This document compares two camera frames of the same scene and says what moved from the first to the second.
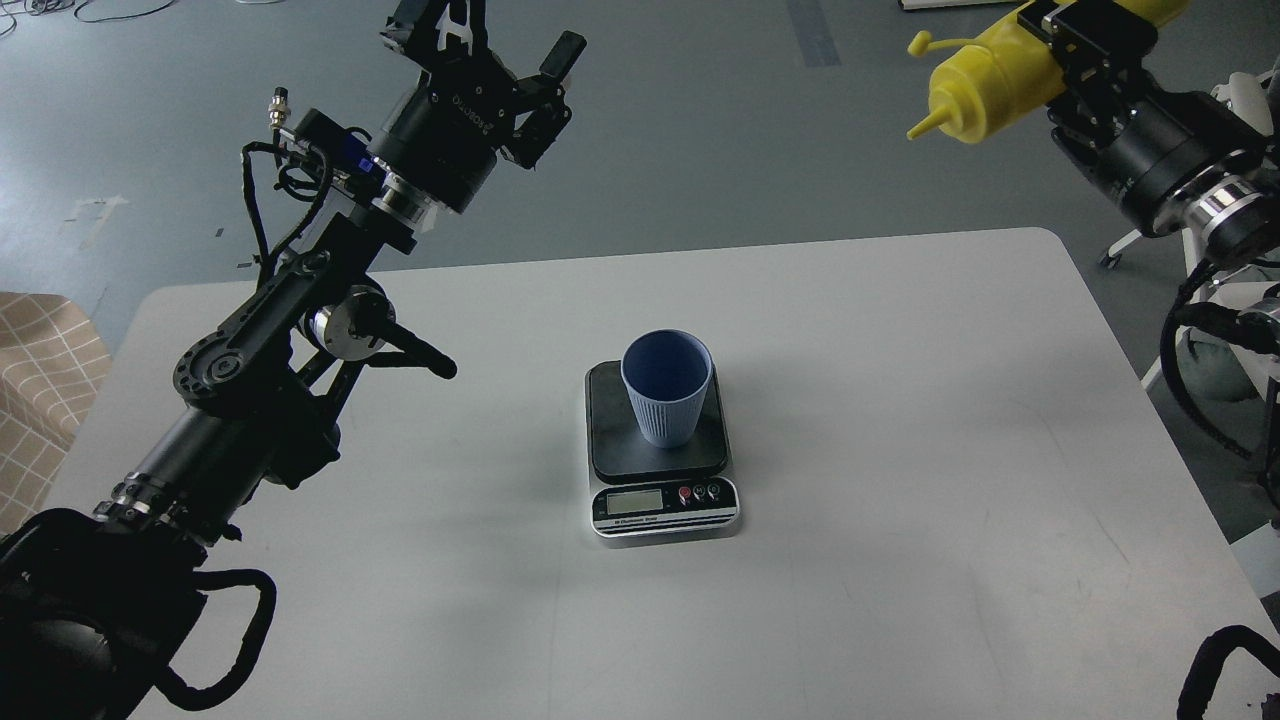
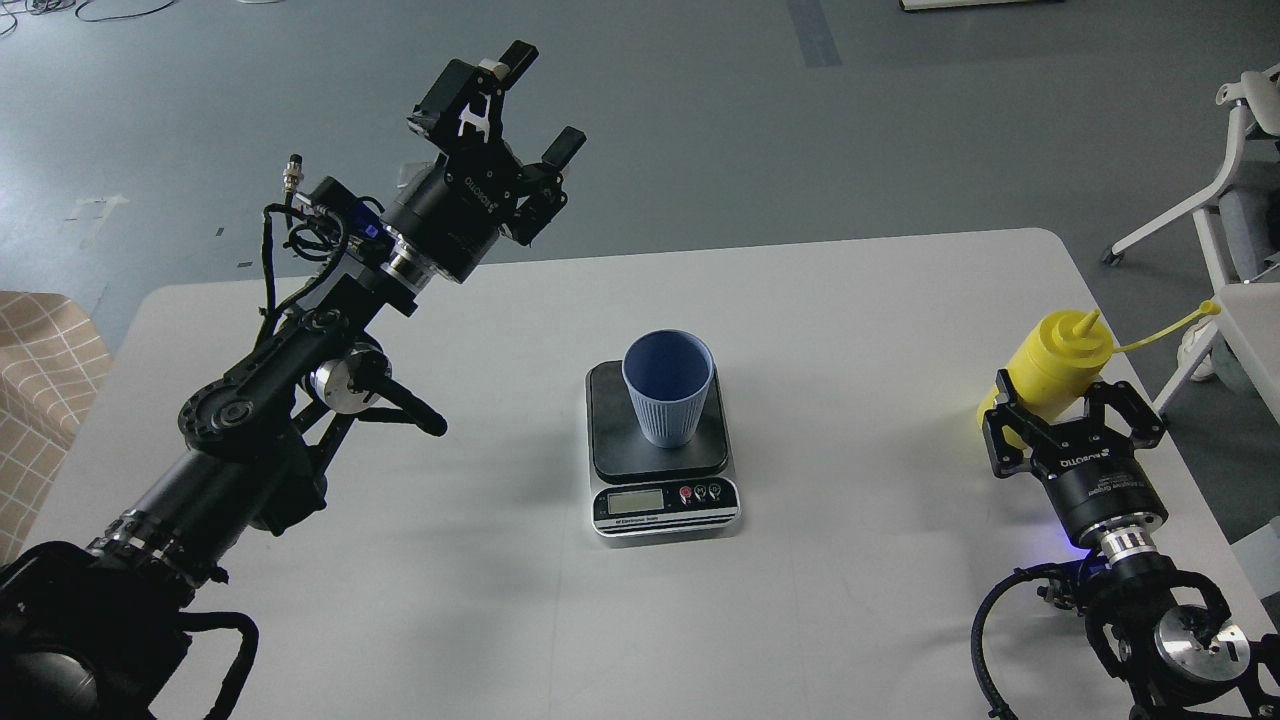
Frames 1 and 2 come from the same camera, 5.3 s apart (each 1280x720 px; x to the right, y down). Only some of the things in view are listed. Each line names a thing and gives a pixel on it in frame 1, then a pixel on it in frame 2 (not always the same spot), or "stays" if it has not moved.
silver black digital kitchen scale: x=638 y=489 stays
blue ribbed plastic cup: x=667 y=372 stays
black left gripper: x=443 y=135 → x=451 y=211
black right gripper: x=1163 y=142 → x=1093 y=476
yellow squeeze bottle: x=1009 y=74 → x=1057 y=361
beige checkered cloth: x=52 y=359 stays
